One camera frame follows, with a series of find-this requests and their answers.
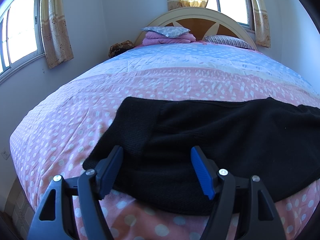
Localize head window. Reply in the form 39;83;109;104
206;0;254;31

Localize black pants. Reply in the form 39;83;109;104
83;97;319;216

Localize left side window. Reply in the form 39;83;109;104
1;0;44;80

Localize brown furry object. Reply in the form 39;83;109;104
108;40;135;59

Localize folded pink blanket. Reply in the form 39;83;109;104
142;31;196;46

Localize cream and wood headboard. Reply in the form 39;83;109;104
149;7;257;49

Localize striped pillow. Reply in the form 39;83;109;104
204;35;255;50

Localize white wall socket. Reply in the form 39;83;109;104
1;148;10;160

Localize grey patterned small pillow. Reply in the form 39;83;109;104
141;26;190;38

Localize left window beige curtain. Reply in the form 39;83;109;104
40;0;74;69

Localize pink blue polka-dot bedspread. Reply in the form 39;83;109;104
10;43;319;239

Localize right beige curtain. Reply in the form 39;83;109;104
251;0;271;48

